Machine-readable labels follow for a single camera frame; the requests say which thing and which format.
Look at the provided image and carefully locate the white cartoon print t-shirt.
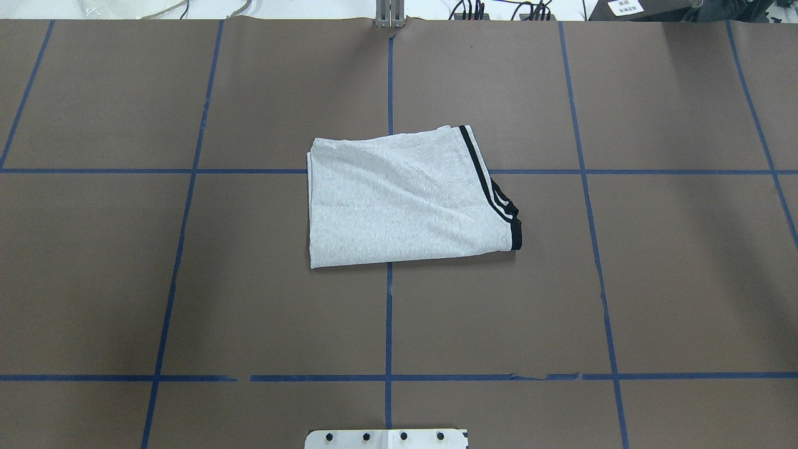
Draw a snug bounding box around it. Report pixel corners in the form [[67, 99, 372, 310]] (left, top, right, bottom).
[[307, 125, 522, 268]]

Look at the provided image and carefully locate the orange black connector module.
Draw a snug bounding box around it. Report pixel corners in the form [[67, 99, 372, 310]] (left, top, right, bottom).
[[448, 0, 489, 21]]

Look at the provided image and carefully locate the black monitor on stand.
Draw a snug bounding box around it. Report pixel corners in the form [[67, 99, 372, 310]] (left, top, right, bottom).
[[587, 1, 796, 24]]

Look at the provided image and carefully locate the clear plastic bag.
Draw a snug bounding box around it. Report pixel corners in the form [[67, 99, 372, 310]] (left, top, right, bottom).
[[77, 1, 188, 20]]

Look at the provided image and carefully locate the aluminium frame post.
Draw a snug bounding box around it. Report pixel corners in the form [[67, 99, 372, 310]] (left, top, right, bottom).
[[375, 0, 406, 29]]

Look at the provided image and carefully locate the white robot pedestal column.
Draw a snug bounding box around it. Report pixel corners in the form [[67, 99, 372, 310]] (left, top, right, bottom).
[[303, 428, 469, 448]]

